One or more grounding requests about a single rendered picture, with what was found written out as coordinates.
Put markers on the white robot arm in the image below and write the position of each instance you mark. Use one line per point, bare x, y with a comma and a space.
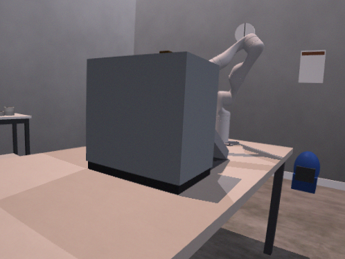
254, 47

